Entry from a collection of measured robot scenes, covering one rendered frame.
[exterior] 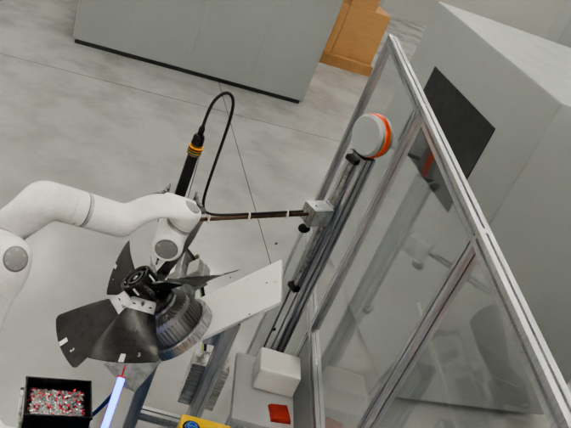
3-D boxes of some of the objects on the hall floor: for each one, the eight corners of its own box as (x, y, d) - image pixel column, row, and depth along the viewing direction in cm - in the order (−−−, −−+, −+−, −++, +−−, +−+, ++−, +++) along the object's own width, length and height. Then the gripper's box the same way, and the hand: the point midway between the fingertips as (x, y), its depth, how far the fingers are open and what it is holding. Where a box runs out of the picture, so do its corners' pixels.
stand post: (159, 503, 316) (241, 310, 262) (156, 520, 308) (240, 325, 255) (149, 500, 315) (230, 306, 262) (146, 518, 308) (228, 322, 254)
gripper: (207, 218, 201) (213, 189, 216) (148, 199, 198) (158, 171, 213) (200, 239, 204) (206, 210, 219) (141, 222, 201) (151, 192, 216)
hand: (182, 193), depth 215 cm, fingers open, 8 cm apart
